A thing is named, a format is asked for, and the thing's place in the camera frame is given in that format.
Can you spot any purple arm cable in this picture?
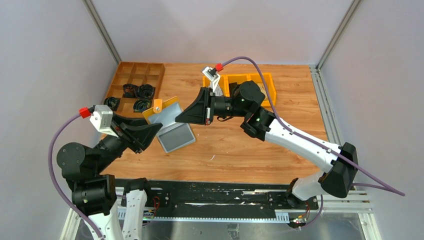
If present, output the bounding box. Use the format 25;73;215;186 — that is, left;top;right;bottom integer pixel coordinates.
221;56;406;229
47;112;105;240

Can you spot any yellow leather card holder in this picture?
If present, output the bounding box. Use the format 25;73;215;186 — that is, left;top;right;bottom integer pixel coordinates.
142;96;197;154

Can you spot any black card holder in bin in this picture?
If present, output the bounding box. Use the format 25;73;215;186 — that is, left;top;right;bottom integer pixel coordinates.
228;82;240;98

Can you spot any right yellow bin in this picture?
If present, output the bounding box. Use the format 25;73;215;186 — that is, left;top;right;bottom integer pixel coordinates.
249;72;277;108

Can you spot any rolled dark blue tie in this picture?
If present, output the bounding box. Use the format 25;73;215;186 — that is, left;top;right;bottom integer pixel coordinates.
132;99;152;113

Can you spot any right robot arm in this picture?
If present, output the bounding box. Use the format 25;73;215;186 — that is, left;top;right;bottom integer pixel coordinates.
175;81;358;209

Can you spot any tan card holder in bin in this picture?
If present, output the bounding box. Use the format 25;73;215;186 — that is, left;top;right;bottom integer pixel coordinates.
259;84;269;101

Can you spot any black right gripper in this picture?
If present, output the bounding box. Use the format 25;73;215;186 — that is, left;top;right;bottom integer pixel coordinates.
175;87;249;127

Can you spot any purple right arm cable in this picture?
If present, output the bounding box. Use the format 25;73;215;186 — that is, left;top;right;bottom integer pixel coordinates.
221;56;406;229

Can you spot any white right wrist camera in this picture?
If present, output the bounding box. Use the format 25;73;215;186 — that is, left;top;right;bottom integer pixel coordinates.
202;66;224;96

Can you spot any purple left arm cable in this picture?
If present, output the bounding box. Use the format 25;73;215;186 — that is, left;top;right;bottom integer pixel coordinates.
47;112;105;240

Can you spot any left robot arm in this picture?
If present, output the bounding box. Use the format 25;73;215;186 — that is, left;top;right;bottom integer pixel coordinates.
56;108;163;240

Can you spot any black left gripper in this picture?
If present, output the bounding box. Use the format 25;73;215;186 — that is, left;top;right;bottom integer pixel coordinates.
94;109;162;171

